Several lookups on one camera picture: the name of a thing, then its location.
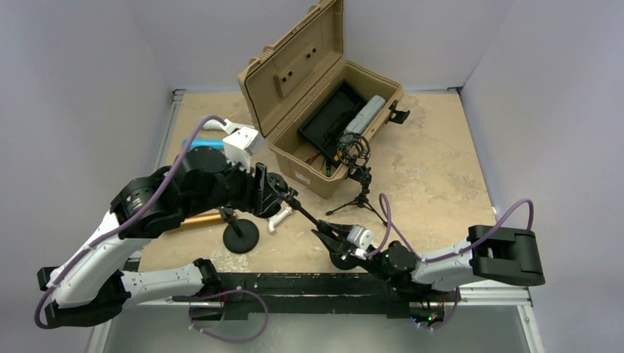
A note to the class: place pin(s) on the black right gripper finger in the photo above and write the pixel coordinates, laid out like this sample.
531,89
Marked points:
335,240
335,230

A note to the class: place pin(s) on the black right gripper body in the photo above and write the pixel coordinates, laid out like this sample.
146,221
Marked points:
371,265

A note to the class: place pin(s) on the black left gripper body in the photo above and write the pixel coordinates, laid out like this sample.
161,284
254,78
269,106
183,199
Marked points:
237,189

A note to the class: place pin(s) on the black round-base shock mount stand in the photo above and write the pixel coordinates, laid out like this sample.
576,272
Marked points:
289,195

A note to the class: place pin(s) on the gold microphone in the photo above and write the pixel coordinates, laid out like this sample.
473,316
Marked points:
199,221

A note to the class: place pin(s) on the black round-base clip stand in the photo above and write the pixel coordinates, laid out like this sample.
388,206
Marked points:
240,235

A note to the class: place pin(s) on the blue microphone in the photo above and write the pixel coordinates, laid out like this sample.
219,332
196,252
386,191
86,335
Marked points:
201,142

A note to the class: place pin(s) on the white mesh-head microphone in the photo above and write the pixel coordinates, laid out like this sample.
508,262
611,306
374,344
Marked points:
212,124

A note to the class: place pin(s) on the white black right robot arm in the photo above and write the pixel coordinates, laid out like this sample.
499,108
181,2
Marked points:
506,255

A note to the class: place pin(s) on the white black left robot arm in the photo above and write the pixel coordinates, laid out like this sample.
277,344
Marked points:
92,286

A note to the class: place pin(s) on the white plastic faucet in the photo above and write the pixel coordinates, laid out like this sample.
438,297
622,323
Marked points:
277,219

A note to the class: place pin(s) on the grey plastic bit box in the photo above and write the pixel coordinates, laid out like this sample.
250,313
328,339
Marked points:
365,116

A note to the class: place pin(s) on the black tool tray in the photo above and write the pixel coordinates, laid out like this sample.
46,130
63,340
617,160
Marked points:
326,125

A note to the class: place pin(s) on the tan plastic tool case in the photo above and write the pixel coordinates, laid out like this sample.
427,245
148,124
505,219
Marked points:
292,78

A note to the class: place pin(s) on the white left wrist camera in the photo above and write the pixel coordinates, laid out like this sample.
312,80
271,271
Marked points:
240,144

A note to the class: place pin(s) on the red handle tool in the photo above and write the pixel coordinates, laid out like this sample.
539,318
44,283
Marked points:
311,160

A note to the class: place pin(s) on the yellow handle screwdriver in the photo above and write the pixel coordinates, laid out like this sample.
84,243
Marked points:
340,156

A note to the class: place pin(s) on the black mounting base plate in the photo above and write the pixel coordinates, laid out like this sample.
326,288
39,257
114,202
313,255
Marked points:
241,294

